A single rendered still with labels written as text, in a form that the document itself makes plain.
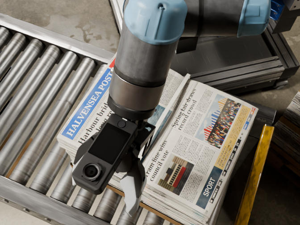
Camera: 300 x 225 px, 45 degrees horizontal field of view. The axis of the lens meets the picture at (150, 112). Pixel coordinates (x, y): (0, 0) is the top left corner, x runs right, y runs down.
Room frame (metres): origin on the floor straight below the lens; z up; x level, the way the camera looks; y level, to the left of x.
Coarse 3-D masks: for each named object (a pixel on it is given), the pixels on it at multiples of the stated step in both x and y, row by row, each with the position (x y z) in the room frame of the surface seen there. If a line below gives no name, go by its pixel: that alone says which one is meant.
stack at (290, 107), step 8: (296, 96) 0.74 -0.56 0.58; (296, 104) 0.73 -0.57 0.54; (288, 112) 0.73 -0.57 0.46; (296, 112) 0.72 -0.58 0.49; (288, 120) 0.72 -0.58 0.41; (296, 120) 0.71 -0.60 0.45; (280, 128) 0.73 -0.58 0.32; (288, 128) 0.71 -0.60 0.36; (272, 136) 0.73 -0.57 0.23; (280, 136) 0.72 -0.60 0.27; (288, 136) 0.70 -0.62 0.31; (296, 136) 0.68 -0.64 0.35; (280, 144) 0.70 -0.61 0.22; (288, 144) 0.68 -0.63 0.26; (296, 144) 0.67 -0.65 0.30; (272, 152) 0.70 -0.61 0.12; (288, 152) 0.67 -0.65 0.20; (296, 152) 0.65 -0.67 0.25; (272, 160) 0.68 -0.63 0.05; (280, 160) 0.67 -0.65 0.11; (296, 160) 0.63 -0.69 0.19; (280, 168) 0.66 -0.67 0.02; (296, 168) 0.62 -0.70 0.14; (288, 176) 0.61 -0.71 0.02; (296, 184) 0.58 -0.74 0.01
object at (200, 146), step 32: (192, 96) 0.44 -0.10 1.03; (224, 96) 0.45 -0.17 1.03; (192, 128) 0.36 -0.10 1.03; (224, 128) 0.36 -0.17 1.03; (160, 160) 0.28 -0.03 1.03; (192, 160) 0.28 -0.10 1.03; (224, 160) 0.29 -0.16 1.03; (160, 192) 0.21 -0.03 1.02; (192, 192) 0.21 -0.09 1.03; (192, 224) 0.18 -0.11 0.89
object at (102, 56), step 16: (0, 16) 0.87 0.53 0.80; (16, 32) 0.81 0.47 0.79; (32, 32) 0.81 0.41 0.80; (48, 32) 0.81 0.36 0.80; (64, 48) 0.75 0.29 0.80; (80, 48) 0.75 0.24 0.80; (96, 48) 0.75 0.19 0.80; (96, 64) 0.71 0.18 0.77; (272, 112) 0.54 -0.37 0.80; (256, 128) 0.51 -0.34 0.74
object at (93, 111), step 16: (112, 64) 0.52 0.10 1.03; (96, 80) 0.47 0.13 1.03; (96, 96) 0.43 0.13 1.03; (80, 112) 0.39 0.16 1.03; (96, 112) 0.39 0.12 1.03; (112, 112) 0.39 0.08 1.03; (64, 128) 0.35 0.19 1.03; (80, 128) 0.35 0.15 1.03; (96, 128) 0.35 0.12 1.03; (64, 144) 0.32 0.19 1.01; (80, 144) 0.31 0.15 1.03; (112, 176) 0.27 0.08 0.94
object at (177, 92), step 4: (188, 76) 0.50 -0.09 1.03; (184, 80) 0.49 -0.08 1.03; (180, 84) 0.47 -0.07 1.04; (184, 84) 0.47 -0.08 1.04; (180, 88) 0.46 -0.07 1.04; (176, 92) 0.45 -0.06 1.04; (176, 96) 0.44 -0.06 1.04; (172, 100) 0.42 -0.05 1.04; (168, 104) 0.41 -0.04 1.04; (168, 108) 0.40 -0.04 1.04; (164, 112) 0.39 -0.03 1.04; (164, 116) 0.38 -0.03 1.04; (160, 120) 0.37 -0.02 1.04; (156, 124) 0.36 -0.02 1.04; (160, 124) 0.36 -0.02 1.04; (156, 128) 0.35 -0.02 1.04; (140, 152) 0.29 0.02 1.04; (140, 156) 0.29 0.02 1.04; (140, 160) 0.28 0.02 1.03
